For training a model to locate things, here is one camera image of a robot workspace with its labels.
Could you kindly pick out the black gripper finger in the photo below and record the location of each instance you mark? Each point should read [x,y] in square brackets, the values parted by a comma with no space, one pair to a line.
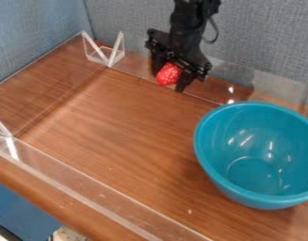
[184,80]
[159,58]

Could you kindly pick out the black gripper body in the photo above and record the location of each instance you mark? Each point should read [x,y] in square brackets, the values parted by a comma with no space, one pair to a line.
[183,46]

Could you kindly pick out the red strawberry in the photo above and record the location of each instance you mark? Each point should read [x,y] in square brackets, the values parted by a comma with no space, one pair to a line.
[168,74]

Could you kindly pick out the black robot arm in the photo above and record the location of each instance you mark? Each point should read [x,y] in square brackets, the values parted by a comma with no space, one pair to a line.
[192,14]

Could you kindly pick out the blue plastic bowl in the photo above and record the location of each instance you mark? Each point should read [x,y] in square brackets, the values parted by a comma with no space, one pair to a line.
[251,146]

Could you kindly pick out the clear acrylic back barrier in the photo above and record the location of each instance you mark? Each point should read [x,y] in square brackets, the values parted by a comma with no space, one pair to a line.
[230,83]

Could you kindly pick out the clear acrylic barrier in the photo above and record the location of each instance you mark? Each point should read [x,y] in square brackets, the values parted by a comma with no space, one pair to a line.
[230,83]
[142,220]

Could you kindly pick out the clear acrylic front barrier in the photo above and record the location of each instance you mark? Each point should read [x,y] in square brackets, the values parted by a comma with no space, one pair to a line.
[142,220]

